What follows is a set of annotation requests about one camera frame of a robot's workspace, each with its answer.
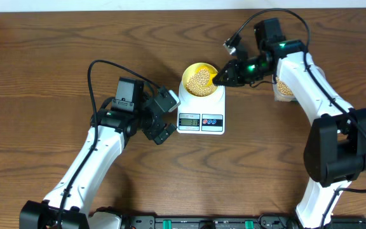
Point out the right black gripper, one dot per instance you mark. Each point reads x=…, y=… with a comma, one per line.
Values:
x=236, y=80

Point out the pale yellow bowl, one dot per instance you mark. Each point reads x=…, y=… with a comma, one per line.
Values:
x=190, y=71

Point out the white digital kitchen scale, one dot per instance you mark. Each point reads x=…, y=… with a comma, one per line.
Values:
x=201, y=115

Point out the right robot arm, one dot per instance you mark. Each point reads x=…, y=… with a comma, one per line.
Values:
x=335, y=152

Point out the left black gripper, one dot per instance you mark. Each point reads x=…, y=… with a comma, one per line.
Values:
x=153, y=125

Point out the clear plastic container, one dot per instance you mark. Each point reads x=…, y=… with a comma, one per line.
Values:
x=278, y=95

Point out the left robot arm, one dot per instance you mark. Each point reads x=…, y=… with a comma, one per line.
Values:
x=114, y=122

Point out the soybeans in bowl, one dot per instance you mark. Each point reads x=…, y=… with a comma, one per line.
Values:
x=199, y=91

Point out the yellow measuring scoop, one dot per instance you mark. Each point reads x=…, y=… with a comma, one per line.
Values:
x=203, y=76

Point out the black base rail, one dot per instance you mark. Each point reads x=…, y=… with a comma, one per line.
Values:
x=208, y=222

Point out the soybeans in container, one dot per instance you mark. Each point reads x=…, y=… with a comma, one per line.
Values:
x=283, y=88

